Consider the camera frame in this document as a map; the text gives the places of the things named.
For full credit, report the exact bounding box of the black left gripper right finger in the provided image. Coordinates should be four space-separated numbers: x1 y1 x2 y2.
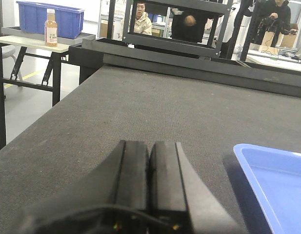
149 141 241 234

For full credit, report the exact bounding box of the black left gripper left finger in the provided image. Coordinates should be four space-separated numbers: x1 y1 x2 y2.
24 140 148 234

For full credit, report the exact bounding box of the light blue plastic tray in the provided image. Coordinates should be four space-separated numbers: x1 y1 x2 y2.
233 144 301 234

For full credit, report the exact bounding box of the person in black clothes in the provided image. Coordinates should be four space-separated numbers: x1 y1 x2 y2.
171 8 215 43

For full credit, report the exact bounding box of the person in beige hoodie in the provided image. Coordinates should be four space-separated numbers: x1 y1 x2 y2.
134 1 152 36

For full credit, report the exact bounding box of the blue storage bin on table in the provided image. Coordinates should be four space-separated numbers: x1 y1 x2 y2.
17 0 84 39

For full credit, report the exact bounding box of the orange juice bottle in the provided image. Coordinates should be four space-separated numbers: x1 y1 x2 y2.
44 9 58 47

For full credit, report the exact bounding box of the grey folding table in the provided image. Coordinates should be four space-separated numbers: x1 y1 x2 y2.
0 26 96 151

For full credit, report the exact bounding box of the person holding controller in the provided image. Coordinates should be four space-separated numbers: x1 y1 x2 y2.
251 0 298 47

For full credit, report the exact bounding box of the black metal shelf frame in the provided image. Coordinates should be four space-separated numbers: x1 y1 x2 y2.
121 0 233 58

